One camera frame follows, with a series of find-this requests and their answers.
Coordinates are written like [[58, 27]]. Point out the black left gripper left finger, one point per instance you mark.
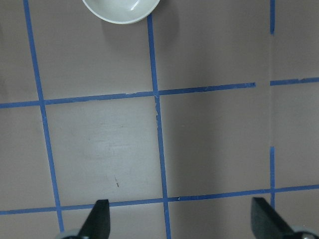
[[97, 224]]

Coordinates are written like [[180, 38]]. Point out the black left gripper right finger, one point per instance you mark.
[[266, 223]]

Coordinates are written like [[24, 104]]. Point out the white round bowl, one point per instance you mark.
[[121, 11]]

